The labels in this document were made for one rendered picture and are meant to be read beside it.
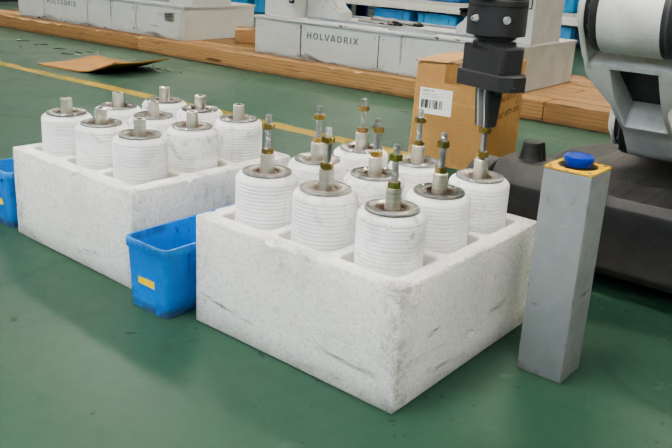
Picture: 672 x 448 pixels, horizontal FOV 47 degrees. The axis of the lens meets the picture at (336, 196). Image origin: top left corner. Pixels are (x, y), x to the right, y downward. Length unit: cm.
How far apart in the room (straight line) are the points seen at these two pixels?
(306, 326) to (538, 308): 33
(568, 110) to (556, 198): 196
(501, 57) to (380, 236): 33
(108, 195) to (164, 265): 20
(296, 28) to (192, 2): 81
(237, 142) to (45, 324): 50
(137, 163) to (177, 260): 21
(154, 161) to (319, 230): 41
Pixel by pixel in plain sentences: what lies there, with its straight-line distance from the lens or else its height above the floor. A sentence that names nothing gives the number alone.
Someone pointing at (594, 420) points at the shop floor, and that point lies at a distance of 113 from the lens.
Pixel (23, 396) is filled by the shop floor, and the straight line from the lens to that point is 113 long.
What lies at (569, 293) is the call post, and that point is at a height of 14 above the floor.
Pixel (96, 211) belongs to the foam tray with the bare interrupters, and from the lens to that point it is 144.
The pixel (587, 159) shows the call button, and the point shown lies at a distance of 111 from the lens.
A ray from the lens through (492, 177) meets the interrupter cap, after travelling 125.
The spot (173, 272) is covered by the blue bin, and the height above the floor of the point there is 8.
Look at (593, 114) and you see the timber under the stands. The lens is 303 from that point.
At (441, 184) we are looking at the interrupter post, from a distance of 113.
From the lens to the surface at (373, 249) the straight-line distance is 103.
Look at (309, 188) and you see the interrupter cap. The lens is 111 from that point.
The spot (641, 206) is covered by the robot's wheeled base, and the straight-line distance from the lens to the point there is 145.
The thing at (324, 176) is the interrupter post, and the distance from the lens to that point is 111.
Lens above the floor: 58
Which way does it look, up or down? 17 degrees down
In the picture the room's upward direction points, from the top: 3 degrees clockwise
